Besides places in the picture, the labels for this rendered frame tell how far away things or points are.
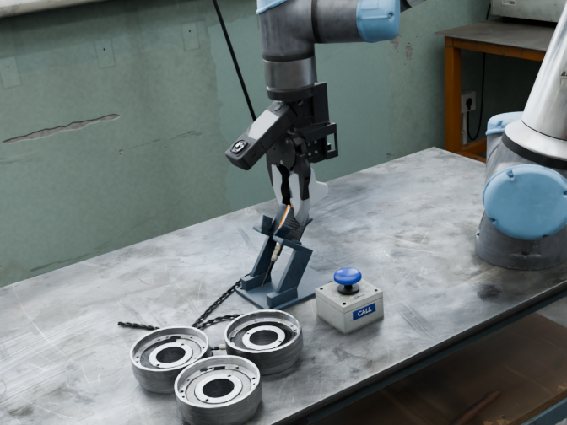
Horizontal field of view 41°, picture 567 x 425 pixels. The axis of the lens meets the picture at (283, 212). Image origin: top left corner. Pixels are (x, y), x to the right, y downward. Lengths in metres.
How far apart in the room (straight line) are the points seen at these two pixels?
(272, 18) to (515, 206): 0.41
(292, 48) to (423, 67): 2.24
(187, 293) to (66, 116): 1.40
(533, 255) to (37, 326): 0.77
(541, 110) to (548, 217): 0.14
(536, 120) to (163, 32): 1.76
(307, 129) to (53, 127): 1.53
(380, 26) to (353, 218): 0.50
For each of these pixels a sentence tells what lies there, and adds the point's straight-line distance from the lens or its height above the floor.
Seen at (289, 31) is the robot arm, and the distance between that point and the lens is 1.06.
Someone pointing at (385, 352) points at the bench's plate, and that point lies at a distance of 1.04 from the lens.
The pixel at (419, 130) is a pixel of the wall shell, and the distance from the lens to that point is 3.34.
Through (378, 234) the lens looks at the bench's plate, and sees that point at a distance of 1.36.
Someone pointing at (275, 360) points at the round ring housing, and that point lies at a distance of 1.00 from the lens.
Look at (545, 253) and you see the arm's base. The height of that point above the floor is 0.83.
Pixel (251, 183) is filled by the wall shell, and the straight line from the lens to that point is 2.89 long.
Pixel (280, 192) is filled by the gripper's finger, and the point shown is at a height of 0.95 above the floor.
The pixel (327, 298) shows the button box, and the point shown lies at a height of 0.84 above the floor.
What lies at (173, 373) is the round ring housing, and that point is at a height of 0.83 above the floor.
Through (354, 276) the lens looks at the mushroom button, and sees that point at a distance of 1.07.
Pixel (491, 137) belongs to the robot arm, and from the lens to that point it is 1.21.
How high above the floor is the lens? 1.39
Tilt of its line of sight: 23 degrees down
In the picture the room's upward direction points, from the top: 6 degrees counter-clockwise
